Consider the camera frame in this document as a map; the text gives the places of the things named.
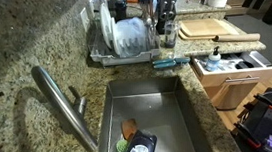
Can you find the black tray with label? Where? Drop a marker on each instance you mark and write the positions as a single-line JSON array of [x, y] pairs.
[[140, 151]]

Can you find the wooden rolling pin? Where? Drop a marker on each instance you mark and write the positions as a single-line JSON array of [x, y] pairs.
[[239, 37]]

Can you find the green scrubber ball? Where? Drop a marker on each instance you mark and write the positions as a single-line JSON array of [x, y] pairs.
[[121, 147]]

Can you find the stainless steel sink basin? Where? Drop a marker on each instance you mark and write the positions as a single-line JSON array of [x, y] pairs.
[[160, 117]]

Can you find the clear glass cup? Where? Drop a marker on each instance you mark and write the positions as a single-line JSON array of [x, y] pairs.
[[170, 34]]

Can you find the brown wooden scraper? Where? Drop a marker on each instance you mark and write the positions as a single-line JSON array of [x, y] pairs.
[[128, 128]]

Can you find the pump bottle with black cap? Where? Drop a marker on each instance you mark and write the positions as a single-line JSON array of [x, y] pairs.
[[213, 62]]

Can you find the black knife block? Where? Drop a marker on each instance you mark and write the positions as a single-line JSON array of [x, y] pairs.
[[164, 9]]

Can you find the large white plate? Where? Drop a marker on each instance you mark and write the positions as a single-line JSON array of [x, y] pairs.
[[105, 25]]

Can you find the open wooden drawer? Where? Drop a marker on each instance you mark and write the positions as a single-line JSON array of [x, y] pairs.
[[236, 76]]

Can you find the utensils in holder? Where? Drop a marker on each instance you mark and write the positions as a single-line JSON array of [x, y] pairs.
[[148, 8]]

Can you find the wooden cutting board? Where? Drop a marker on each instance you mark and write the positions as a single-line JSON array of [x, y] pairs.
[[205, 27]]

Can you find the wooden cabinet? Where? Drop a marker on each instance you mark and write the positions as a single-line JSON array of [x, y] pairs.
[[231, 95]]

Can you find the small white plate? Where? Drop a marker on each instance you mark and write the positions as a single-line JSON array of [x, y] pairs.
[[115, 38]]

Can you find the grey dish rack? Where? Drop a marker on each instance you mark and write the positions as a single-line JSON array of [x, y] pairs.
[[124, 59]]

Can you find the white wall outlet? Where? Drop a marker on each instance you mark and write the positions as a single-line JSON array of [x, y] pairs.
[[84, 19]]

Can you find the black coffee appliance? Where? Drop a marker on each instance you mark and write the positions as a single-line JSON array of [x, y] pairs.
[[118, 5]]

